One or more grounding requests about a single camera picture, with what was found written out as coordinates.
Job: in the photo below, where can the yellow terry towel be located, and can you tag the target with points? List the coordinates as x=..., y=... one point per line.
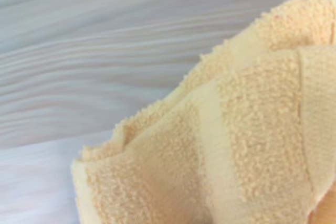
x=236, y=129

